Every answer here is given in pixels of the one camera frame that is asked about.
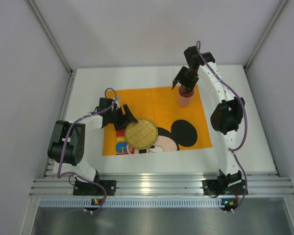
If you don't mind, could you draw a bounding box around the pink plastic cup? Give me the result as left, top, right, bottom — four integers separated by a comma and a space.
178, 86, 195, 108

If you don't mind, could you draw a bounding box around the yellow round plate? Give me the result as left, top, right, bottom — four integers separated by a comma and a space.
124, 119, 158, 150

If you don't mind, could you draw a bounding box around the orange Mickey Mouse placemat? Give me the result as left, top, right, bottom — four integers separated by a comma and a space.
102, 87, 212, 156

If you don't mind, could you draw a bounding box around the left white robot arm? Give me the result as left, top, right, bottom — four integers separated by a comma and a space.
47, 97, 138, 182

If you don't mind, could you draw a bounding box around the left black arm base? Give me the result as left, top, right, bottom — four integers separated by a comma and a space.
73, 179, 117, 196

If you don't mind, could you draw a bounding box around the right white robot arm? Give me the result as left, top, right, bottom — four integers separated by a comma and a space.
172, 44, 246, 176

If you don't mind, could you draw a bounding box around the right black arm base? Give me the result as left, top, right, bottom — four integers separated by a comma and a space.
202, 170, 247, 198

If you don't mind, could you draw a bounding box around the perforated grey cable duct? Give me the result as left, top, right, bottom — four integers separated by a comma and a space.
39, 197, 235, 208

